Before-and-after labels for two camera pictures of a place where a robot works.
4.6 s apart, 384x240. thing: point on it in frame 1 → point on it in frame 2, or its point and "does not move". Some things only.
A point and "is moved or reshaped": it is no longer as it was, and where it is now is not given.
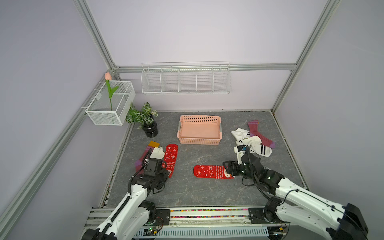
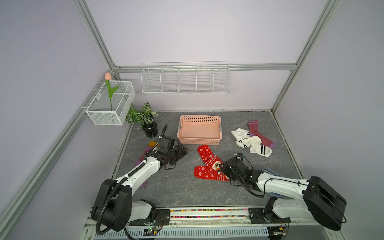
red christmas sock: (170, 157) is moved or reshaped
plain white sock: (239, 134) does not move
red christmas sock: (211, 171) does not move
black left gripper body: (161, 177) → (176, 154)
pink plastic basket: (201, 130) does not move
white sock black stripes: (253, 144) does not move
